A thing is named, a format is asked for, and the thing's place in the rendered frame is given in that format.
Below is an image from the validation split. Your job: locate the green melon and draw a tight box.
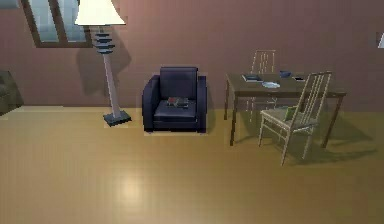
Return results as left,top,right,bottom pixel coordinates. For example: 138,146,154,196
284,106,298,122

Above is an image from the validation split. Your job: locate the pale wooden slatted chair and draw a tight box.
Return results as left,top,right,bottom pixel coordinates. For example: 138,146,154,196
258,71,333,167
245,49,278,123

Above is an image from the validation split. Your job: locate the brown framed window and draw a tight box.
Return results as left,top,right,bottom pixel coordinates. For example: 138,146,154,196
20,0,94,49

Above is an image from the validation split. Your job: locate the dark brown wooden table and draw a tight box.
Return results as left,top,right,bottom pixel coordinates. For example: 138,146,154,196
223,72,347,149

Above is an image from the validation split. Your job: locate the red and grey book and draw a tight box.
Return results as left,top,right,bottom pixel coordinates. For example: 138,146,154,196
166,96,190,109

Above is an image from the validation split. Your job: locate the white shade floor lamp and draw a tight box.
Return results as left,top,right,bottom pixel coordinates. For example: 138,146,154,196
74,0,133,128

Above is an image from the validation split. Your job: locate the dark book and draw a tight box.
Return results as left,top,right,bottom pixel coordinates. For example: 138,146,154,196
242,74,264,83

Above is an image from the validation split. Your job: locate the dark blue armchair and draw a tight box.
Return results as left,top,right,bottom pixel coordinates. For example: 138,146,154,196
141,66,208,134

